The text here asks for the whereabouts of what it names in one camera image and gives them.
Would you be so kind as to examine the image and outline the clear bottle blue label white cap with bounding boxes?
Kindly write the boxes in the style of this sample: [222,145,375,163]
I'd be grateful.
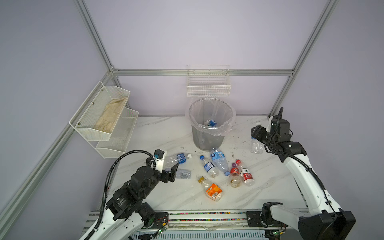
[164,153,192,168]

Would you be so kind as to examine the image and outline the small bottle blue cap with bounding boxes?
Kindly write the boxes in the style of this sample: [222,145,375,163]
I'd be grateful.
[200,155,219,178]

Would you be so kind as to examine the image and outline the orange label bottle yellow cap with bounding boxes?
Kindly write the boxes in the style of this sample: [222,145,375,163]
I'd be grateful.
[198,177,223,202]

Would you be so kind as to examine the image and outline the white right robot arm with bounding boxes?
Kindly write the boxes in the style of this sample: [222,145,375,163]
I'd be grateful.
[251,116,356,240]

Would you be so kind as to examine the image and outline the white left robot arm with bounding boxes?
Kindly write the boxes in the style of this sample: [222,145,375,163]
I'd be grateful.
[81,164,179,240]

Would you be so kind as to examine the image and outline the clear plastic bin liner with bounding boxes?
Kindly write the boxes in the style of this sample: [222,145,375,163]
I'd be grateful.
[185,97,236,136]

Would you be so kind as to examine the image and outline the grey mesh waste bin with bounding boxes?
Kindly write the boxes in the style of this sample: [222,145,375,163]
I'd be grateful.
[188,98,236,152]

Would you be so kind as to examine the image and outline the large clear bottle light-blue label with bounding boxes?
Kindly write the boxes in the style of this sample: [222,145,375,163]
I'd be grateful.
[210,148,230,176]

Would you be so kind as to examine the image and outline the red label bottle purple cap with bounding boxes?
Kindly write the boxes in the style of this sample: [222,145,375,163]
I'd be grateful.
[230,163,240,177]

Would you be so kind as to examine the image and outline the lower white mesh shelf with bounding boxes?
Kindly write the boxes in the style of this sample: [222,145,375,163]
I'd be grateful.
[96,108,139,159]

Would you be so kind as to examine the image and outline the white mesh shelf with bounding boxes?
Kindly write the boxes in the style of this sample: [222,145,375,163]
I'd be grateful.
[69,82,131,142]
[96,108,139,159]

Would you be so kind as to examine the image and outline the beige cloth in shelf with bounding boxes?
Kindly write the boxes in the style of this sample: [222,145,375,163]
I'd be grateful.
[94,97,128,134]

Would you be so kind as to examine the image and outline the upper white mesh shelf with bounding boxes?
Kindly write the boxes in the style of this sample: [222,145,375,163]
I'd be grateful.
[69,82,131,142]

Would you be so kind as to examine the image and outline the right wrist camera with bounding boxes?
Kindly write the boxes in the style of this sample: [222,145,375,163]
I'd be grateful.
[266,116,275,133]

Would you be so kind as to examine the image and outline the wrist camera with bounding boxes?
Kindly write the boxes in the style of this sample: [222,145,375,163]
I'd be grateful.
[266,116,275,133]
[153,149,167,173]

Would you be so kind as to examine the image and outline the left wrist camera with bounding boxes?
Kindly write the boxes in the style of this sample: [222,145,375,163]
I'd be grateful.
[153,149,167,173]

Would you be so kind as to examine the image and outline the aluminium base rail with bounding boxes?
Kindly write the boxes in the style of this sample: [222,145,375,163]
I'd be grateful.
[80,206,301,240]

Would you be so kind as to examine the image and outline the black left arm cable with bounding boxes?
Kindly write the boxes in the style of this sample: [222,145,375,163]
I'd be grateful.
[83,149,155,240]

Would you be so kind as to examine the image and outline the white wire wall basket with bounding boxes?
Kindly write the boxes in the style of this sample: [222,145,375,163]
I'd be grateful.
[187,65,232,98]

